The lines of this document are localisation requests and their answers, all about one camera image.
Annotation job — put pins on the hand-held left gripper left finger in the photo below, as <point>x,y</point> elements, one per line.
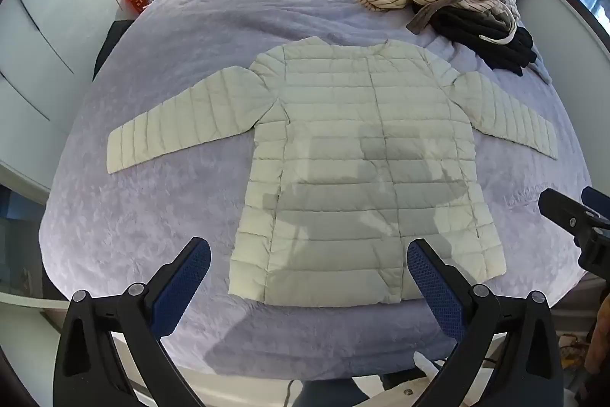
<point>186,283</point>

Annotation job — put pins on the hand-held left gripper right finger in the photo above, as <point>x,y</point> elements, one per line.
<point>436,288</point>

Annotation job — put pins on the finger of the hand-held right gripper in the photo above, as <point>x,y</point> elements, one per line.
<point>564,211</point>
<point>598,197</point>

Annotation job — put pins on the white quilted puffer jacket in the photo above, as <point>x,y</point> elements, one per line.
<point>333,149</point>

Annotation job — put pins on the black garment with white trim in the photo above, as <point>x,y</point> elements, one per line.
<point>500,42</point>

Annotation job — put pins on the bed with lavender blanket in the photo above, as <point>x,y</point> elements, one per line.
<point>167,54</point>

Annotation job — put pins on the white wardrobe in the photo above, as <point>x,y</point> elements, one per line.
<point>43,35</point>

